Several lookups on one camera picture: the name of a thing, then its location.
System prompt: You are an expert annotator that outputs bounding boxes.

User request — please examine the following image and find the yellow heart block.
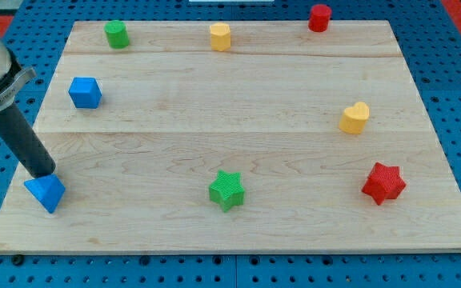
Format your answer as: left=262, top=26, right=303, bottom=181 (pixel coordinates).
left=338, top=102, right=370, bottom=134

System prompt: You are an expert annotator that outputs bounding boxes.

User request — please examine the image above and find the red star block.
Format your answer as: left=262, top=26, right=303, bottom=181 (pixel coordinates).
left=362, top=162, right=407, bottom=206

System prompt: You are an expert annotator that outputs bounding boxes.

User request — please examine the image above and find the green star block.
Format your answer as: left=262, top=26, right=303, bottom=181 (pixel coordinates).
left=208, top=170, right=246, bottom=213

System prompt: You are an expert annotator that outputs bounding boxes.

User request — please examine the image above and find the green cylinder block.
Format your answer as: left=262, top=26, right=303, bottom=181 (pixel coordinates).
left=104, top=20, right=130, bottom=49

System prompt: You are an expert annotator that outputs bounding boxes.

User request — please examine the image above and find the blue triangle block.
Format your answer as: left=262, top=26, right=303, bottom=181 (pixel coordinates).
left=24, top=174, right=66, bottom=214

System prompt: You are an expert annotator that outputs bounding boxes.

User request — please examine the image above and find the blue cube block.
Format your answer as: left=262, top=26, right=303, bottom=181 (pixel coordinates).
left=68, top=77, right=102, bottom=109

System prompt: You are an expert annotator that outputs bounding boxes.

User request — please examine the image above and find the red cylinder block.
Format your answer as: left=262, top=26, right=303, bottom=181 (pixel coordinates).
left=308, top=4, right=332, bottom=32

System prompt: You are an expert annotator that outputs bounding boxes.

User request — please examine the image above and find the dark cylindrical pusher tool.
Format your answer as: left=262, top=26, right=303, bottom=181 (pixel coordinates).
left=0, top=104, right=56, bottom=178

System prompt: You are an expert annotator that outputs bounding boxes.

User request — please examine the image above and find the yellow hexagon block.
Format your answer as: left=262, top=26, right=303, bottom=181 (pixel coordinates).
left=210, top=22, right=231, bottom=51

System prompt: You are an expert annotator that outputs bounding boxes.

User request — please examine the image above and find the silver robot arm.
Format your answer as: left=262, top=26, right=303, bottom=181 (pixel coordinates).
left=0, top=39, right=56, bottom=178

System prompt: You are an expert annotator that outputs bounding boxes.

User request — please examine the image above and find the wooden board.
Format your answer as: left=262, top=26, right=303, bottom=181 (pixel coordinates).
left=0, top=20, right=461, bottom=255

